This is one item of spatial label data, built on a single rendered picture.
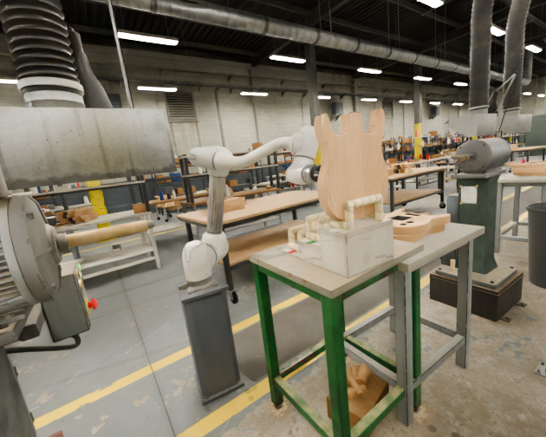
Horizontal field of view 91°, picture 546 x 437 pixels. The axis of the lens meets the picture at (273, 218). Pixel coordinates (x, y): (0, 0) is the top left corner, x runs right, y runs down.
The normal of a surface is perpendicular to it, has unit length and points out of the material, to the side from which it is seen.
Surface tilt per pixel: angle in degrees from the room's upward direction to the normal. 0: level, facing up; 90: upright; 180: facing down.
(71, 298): 90
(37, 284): 115
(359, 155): 90
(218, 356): 90
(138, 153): 90
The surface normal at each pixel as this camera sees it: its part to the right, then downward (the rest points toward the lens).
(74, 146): 0.57, 0.10
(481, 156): -0.76, 0.22
